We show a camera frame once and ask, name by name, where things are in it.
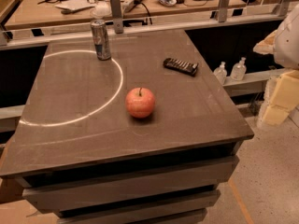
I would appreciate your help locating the white power strip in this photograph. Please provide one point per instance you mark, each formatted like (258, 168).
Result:
(128, 5)

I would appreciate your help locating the black rxbar chocolate bar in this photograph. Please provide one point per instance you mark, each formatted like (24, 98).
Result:
(181, 66)

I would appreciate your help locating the red bull can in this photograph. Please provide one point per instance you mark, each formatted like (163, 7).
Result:
(100, 39)

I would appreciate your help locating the right sanitizer bottle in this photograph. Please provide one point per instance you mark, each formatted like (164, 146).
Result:
(239, 70)

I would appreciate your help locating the sanitizer bottle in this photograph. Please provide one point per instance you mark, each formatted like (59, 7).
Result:
(220, 73)
(239, 70)

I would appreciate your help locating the white papers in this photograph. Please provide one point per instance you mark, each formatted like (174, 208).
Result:
(75, 4)

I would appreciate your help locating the red apple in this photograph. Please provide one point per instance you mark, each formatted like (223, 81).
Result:
(140, 102)

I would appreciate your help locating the grey drawer cabinet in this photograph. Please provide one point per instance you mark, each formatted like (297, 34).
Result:
(79, 154)

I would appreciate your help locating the wooden desk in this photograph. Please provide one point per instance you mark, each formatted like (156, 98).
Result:
(30, 14)

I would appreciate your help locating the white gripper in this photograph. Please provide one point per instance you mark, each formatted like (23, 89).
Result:
(290, 46)

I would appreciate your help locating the aluminium frame rail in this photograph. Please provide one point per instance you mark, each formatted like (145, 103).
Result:
(20, 38)

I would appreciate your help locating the left sanitizer bottle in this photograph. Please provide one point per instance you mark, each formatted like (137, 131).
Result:
(220, 73)

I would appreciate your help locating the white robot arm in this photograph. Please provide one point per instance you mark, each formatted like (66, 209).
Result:
(286, 54)

